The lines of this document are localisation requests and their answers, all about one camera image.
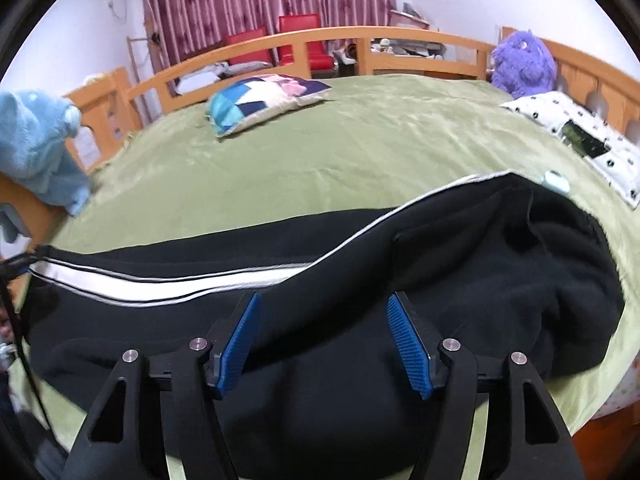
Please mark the pile of boxes and bags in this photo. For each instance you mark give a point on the pile of boxes and bags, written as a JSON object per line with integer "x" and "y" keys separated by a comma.
{"x": 412, "y": 20}

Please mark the wooden bed frame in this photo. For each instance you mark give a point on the wooden bed frame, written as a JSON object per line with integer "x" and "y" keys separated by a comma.
{"x": 580, "y": 70}

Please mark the green plush blanket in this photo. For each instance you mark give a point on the green plush blanket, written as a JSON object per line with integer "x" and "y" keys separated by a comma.
{"x": 350, "y": 150}

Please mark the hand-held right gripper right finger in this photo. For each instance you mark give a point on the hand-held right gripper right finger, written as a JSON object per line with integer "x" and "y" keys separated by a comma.
{"x": 410, "y": 350}

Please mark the blue plush towel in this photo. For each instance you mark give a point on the blue plush towel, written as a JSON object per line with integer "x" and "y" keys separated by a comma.
{"x": 35, "y": 145}

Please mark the wooden coat rack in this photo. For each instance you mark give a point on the wooden coat rack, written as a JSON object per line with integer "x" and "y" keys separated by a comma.
{"x": 133, "y": 57}

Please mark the small light blue device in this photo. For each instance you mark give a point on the small light blue device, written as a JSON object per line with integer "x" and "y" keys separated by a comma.
{"x": 556, "y": 180}

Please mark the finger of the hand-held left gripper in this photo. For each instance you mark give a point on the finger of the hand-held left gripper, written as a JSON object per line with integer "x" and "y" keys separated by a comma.
{"x": 17, "y": 262}

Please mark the purple plush toy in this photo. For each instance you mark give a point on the purple plush toy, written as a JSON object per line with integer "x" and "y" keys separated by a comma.
{"x": 522, "y": 62}

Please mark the red chair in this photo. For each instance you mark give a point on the red chair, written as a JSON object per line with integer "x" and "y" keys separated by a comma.
{"x": 299, "y": 27}
{"x": 245, "y": 40}

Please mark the white floral pillow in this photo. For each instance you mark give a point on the white floral pillow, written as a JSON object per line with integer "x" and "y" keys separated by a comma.
{"x": 550, "y": 107}

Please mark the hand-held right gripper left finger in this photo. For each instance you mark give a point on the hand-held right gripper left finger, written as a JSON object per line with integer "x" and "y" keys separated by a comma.
{"x": 240, "y": 340}

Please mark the dark green floral cloth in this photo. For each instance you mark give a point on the dark green floral cloth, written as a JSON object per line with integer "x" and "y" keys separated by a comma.
{"x": 582, "y": 140}

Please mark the black pants with white stripe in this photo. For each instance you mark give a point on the black pants with white stripe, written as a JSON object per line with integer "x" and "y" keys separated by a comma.
{"x": 325, "y": 360}

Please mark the geometric patterned pillow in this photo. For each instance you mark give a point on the geometric patterned pillow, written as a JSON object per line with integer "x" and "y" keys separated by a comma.
{"x": 260, "y": 102}

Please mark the grey hanging mitt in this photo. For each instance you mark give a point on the grey hanging mitt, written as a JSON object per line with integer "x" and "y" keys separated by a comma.
{"x": 10, "y": 222}

